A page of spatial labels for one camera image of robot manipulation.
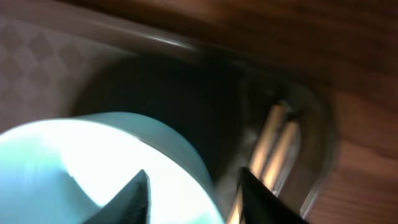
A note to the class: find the brown serving tray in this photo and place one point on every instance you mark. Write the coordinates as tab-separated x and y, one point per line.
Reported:
59	60

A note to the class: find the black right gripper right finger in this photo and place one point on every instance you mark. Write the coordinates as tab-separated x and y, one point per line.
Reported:
259	205

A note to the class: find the wooden chopstick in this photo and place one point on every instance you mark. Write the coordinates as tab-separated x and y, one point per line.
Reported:
267	139
272	169

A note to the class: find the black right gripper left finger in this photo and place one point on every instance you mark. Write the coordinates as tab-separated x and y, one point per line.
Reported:
131	205

